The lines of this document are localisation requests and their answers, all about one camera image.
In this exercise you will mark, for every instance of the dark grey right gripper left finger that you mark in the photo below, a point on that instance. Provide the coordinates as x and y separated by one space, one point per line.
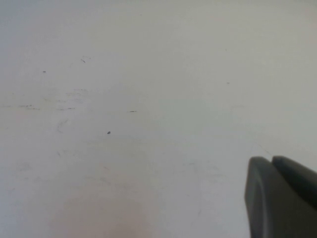
277 203

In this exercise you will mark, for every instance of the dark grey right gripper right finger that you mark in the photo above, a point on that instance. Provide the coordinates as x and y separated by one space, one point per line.
297 173

